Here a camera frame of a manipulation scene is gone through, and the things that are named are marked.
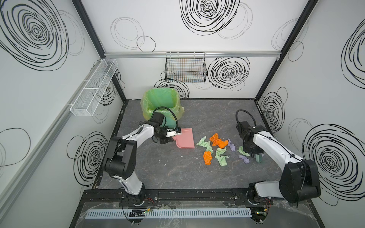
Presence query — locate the yellow-green bin liner bag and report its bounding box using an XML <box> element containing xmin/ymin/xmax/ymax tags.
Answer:
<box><xmin>140</xmin><ymin>87</ymin><xmax>184</xmax><ymax>120</ymax></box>

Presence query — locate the white mesh wall shelf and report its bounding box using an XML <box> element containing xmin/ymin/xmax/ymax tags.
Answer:
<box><xmin>70</xmin><ymin>59</ymin><xmax>118</xmax><ymax>117</ymax></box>

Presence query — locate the orange paper scrap far right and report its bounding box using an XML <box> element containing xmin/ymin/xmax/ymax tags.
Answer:
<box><xmin>210</xmin><ymin>133</ymin><xmax>229</xmax><ymax>149</ymax></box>

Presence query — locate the grey slotted cable duct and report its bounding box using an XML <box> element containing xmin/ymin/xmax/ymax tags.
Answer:
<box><xmin>85</xmin><ymin>208</ymin><xmax>252</xmax><ymax>219</ymax></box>

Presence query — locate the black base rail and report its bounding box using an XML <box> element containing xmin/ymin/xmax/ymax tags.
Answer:
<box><xmin>82</xmin><ymin>188</ymin><xmax>310</xmax><ymax>203</ymax></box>

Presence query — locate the orange paper scrap centre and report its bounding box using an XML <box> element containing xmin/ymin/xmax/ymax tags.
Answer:
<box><xmin>203</xmin><ymin>151</ymin><xmax>213</xmax><ymax>165</ymax></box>

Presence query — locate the green trash bin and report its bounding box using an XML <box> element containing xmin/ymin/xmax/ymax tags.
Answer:
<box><xmin>144</xmin><ymin>87</ymin><xmax>184</xmax><ymax>129</ymax></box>

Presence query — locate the pink plastic dustpan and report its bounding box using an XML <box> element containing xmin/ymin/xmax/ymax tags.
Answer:
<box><xmin>173</xmin><ymin>128</ymin><xmax>195</xmax><ymax>149</ymax></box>

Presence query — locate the orange paper scrap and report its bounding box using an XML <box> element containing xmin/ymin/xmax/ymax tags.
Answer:
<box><xmin>203</xmin><ymin>151</ymin><xmax>213</xmax><ymax>165</ymax></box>
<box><xmin>210</xmin><ymin>133</ymin><xmax>229</xmax><ymax>149</ymax></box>

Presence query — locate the purple paper scrap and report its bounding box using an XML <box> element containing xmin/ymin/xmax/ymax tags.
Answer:
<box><xmin>228</xmin><ymin>139</ymin><xmax>236</xmax><ymax>152</ymax></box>
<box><xmin>239</xmin><ymin>155</ymin><xmax>250</xmax><ymax>164</ymax></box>

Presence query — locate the small green scrap right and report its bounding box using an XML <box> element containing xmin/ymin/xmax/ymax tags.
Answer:
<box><xmin>237</xmin><ymin>146</ymin><xmax>251</xmax><ymax>157</ymax></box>

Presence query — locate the teal hand brush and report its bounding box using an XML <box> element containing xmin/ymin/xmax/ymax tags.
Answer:
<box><xmin>255</xmin><ymin>154</ymin><xmax>264</xmax><ymax>163</ymax></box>

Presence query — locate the black wire basket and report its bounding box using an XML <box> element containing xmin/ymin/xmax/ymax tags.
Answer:
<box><xmin>164</xmin><ymin>52</ymin><xmax>208</xmax><ymax>83</ymax></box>

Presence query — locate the purple paper scrap centre right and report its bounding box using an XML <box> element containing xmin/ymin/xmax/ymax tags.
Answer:
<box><xmin>239</xmin><ymin>155</ymin><xmax>250</xmax><ymax>164</ymax></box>

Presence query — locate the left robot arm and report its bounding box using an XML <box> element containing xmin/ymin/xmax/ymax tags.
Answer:
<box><xmin>102</xmin><ymin>106</ymin><xmax>182</xmax><ymax>205</ymax></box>

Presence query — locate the green paper scrap front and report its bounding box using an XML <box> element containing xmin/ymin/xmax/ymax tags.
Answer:
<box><xmin>215</xmin><ymin>148</ymin><xmax>228</xmax><ymax>166</ymax></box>

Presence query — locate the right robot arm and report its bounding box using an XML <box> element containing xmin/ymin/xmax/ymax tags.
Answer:
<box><xmin>235</xmin><ymin>109</ymin><xmax>321</xmax><ymax>204</ymax></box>

